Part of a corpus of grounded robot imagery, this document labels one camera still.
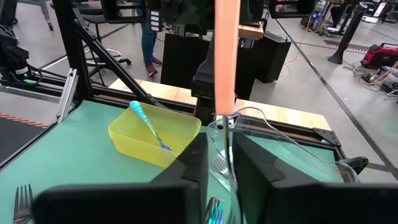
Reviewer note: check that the black floor mat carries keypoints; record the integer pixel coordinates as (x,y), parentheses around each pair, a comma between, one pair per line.
(15,140)

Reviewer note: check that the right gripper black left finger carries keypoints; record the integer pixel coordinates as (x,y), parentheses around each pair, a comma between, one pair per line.
(140,205)

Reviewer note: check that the black frame bracket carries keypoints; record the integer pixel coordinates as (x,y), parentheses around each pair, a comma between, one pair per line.
(357,163)

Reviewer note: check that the black office chair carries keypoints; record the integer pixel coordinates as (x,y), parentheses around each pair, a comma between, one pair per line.
(96,19)

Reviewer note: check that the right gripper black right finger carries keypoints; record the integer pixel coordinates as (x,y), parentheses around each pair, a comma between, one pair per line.
(311,205)

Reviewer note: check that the black floor stand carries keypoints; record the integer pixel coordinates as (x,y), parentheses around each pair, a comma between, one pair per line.
(348,34)

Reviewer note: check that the yellow plastic bin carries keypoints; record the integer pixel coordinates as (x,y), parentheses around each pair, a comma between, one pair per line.
(133,140)

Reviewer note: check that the person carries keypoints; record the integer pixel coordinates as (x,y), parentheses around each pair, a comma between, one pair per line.
(149,46)

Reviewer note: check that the black device with label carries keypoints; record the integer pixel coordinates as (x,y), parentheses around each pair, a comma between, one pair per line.
(12,56)

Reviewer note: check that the black computer tower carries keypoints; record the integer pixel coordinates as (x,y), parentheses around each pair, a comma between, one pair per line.
(270,59)
(180,62)

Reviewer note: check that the clear plastic container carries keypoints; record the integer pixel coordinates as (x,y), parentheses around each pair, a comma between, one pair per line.
(295,155)

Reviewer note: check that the red tool case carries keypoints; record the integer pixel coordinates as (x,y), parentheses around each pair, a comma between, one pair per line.
(379,56)

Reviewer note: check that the iridescent rainbow metal fork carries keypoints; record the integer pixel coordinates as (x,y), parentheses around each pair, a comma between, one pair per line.
(23,205)
(146,121)
(214,213)

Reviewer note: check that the green table mat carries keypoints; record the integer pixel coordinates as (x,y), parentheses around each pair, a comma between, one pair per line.
(77,155)

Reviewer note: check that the silver aluminium frame bracket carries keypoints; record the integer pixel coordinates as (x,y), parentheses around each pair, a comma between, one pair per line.
(66,96)

